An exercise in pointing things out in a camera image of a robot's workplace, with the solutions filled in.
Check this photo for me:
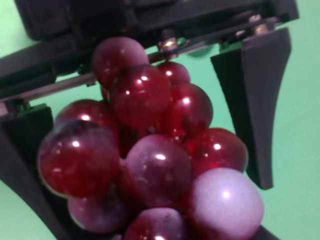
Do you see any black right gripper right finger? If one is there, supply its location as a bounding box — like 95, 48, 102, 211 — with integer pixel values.
210, 27, 292, 190

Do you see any red grape bunch with leaf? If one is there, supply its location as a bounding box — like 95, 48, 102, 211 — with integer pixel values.
37, 36, 264, 240

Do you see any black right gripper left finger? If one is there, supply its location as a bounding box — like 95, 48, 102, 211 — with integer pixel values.
0, 102, 71, 240

